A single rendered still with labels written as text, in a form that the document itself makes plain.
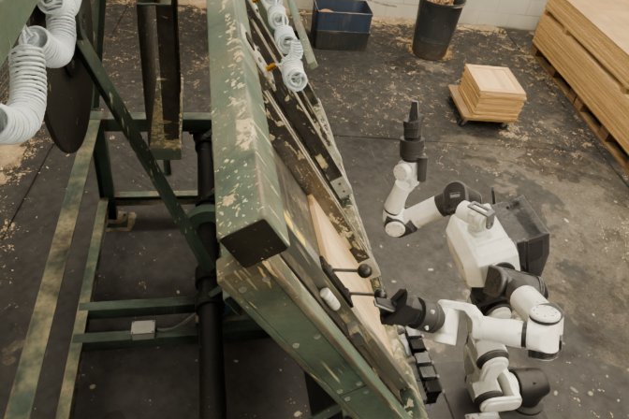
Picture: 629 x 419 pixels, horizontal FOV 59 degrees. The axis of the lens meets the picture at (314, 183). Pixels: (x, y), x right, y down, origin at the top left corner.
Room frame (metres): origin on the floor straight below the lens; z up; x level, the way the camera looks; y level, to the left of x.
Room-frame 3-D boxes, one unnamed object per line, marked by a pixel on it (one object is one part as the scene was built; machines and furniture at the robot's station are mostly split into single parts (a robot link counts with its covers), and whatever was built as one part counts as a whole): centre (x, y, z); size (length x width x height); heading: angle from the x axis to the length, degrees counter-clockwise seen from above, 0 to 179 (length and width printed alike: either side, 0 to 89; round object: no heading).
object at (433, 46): (5.95, -1.07, 0.33); 0.52 x 0.51 x 0.65; 9
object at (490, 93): (4.70, -1.45, 0.20); 0.61 x 0.53 x 0.40; 9
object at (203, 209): (1.98, 0.50, 0.56); 0.23 x 0.06 x 0.44; 105
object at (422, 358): (1.37, -0.49, 0.69); 0.50 x 0.14 x 0.24; 15
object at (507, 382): (1.55, -0.99, 0.28); 0.21 x 0.20 x 0.13; 105
